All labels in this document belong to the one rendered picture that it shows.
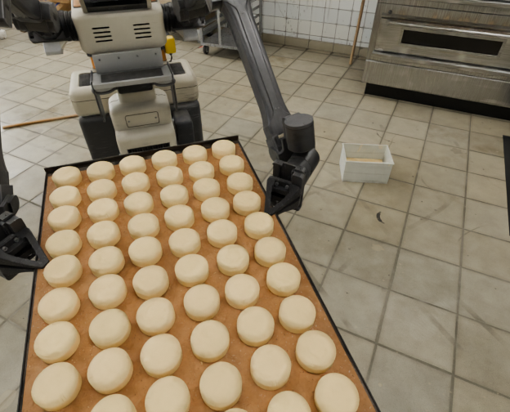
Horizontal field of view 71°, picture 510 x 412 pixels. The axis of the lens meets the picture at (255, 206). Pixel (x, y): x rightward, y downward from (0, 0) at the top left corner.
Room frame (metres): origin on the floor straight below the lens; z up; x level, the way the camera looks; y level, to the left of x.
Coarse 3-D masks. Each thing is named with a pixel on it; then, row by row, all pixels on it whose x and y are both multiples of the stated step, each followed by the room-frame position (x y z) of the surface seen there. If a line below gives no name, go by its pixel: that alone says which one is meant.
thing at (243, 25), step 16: (208, 0) 0.85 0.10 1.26; (224, 0) 0.84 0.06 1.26; (240, 0) 0.85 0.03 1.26; (224, 16) 0.87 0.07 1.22; (240, 16) 0.83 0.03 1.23; (240, 32) 0.81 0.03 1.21; (256, 32) 0.82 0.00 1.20; (240, 48) 0.81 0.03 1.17; (256, 48) 0.79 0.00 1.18; (256, 64) 0.77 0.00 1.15; (256, 80) 0.76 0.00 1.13; (272, 80) 0.76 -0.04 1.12; (256, 96) 0.77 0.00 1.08; (272, 96) 0.74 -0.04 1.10; (272, 112) 0.72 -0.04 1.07; (288, 112) 0.73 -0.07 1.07; (272, 128) 0.70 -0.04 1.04; (272, 144) 0.69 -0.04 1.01
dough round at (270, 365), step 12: (264, 348) 0.22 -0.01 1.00; (276, 348) 0.22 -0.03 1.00; (252, 360) 0.20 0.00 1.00; (264, 360) 0.20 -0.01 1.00; (276, 360) 0.20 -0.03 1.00; (288, 360) 0.20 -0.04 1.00; (252, 372) 0.19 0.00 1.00; (264, 372) 0.19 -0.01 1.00; (276, 372) 0.19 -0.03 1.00; (288, 372) 0.19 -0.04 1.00; (264, 384) 0.18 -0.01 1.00; (276, 384) 0.18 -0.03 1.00
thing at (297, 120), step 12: (288, 120) 0.64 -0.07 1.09; (300, 120) 0.63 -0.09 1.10; (312, 120) 0.63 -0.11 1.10; (288, 132) 0.62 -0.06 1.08; (300, 132) 0.61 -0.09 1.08; (312, 132) 0.62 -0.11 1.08; (288, 144) 0.63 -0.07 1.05; (300, 144) 0.61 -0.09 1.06; (312, 144) 0.62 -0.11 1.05; (276, 156) 0.66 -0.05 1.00; (288, 156) 0.66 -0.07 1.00
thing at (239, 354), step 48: (48, 192) 0.52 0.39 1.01; (192, 192) 0.53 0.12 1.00; (240, 240) 0.41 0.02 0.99; (48, 288) 0.32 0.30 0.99; (144, 336) 0.24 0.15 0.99; (288, 336) 0.25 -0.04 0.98; (336, 336) 0.25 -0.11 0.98; (144, 384) 0.18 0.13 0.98; (192, 384) 0.18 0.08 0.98; (288, 384) 0.18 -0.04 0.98
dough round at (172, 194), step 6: (168, 186) 0.52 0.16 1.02; (174, 186) 0.52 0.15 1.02; (180, 186) 0.52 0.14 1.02; (162, 192) 0.50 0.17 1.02; (168, 192) 0.51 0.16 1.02; (174, 192) 0.51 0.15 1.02; (180, 192) 0.51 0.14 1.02; (186, 192) 0.51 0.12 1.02; (162, 198) 0.49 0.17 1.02; (168, 198) 0.49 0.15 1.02; (174, 198) 0.49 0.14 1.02; (180, 198) 0.49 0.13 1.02; (186, 198) 0.50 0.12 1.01; (168, 204) 0.48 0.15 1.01; (174, 204) 0.48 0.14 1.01
